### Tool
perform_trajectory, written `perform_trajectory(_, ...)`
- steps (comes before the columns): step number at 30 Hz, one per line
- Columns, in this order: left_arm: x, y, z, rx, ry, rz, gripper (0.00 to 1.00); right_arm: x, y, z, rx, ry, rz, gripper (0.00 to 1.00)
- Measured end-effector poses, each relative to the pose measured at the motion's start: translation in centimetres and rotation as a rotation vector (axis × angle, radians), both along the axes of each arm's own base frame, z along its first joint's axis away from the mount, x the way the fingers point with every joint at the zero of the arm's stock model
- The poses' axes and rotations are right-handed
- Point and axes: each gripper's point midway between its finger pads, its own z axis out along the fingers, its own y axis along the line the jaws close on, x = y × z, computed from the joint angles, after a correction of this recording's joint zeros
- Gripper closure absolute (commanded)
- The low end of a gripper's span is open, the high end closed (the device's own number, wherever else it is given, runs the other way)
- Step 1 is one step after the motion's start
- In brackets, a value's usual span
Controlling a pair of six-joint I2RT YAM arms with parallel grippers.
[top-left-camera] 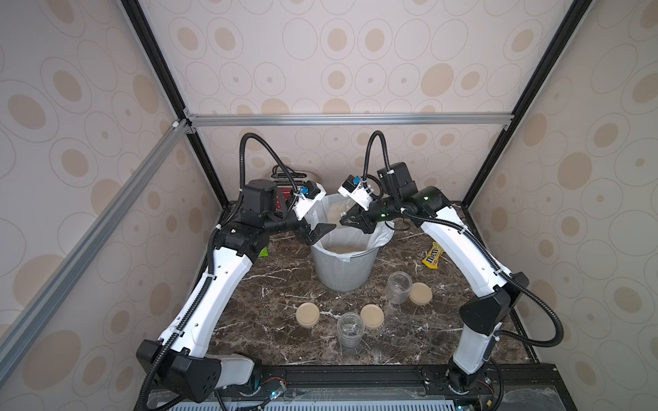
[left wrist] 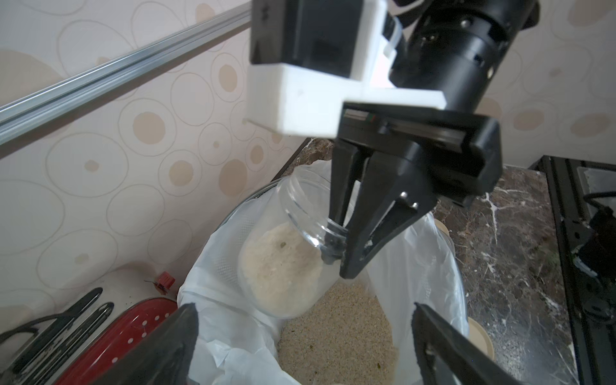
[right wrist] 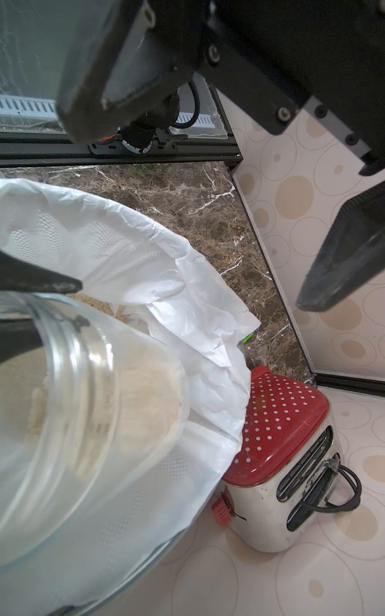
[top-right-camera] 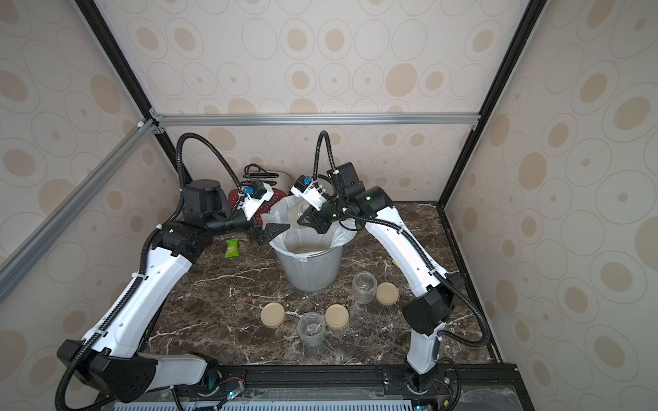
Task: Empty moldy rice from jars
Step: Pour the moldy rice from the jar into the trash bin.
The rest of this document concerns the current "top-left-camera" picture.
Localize glass rice jar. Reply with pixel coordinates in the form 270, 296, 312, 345
337, 313, 365, 349
318, 195, 356, 228
385, 272, 413, 305

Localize beige jar lid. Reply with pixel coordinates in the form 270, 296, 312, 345
408, 282, 433, 307
360, 304, 385, 330
296, 302, 320, 328

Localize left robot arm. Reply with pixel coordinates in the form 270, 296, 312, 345
135, 133, 335, 410

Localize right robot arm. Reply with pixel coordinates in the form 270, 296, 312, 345
339, 131, 564, 395

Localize white plastic bin liner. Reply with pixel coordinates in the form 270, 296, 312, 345
306, 202, 394, 250

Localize red polka dot toaster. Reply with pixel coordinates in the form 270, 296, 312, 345
271, 168, 315, 212

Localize yellow snack packet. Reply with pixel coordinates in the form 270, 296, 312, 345
423, 241, 444, 270

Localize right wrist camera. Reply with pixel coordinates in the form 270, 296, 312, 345
339, 175, 375, 211

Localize horizontal aluminium rail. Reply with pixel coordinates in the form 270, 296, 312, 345
188, 112, 514, 128

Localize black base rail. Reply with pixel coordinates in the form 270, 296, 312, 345
144, 364, 576, 410

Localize left side aluminium rail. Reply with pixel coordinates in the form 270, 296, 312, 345
1, 119, 190, 385

